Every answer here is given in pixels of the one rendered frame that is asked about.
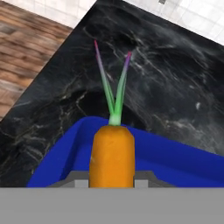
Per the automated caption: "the orange carrot with green top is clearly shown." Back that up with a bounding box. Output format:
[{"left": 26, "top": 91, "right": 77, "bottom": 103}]
[{"left": 88, "top": 39, "right": 136, "bottom": 189}]

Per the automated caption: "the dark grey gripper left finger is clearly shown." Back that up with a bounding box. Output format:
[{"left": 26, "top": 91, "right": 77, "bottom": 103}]
[{"left": 46, "top": 170, "right": 90, "bottom": 189}]

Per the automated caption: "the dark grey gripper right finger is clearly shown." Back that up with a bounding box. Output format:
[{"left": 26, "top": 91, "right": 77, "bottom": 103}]
[{"left": 134, "top": 170, "right": 177, "bottom": 189}]

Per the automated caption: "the blue tray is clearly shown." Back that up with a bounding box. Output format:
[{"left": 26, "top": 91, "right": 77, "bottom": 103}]
[{"left": 26, "top": 115, "right": 224, "bottom": 189}]

